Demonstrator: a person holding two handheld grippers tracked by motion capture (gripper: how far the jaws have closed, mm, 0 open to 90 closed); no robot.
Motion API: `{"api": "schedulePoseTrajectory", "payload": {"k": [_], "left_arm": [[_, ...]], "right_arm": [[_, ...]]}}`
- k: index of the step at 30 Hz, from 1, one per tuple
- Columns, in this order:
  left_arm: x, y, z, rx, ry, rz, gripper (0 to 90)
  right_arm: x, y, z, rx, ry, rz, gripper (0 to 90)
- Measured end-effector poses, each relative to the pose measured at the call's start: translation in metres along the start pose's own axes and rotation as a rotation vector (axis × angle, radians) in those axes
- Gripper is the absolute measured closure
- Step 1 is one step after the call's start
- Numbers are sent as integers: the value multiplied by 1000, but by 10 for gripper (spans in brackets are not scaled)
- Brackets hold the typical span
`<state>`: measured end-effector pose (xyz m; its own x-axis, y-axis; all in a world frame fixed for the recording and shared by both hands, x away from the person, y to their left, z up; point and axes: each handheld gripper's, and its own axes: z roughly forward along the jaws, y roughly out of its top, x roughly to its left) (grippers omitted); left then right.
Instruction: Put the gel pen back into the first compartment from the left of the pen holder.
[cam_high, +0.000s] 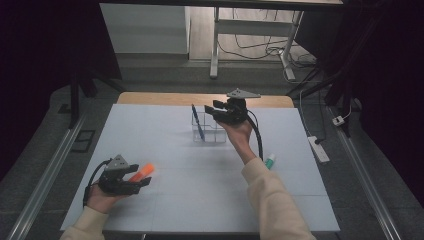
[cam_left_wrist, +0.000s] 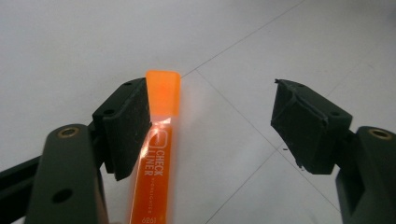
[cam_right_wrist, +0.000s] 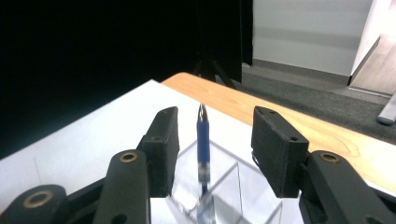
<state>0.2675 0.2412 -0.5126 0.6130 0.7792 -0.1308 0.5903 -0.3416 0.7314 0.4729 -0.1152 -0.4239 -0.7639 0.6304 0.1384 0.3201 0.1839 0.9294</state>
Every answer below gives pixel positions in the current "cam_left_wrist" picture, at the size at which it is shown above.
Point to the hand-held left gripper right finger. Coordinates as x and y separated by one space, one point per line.
308 130

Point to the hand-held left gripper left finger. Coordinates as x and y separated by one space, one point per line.
123 124

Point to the orange highlighter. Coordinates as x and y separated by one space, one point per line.
158 149

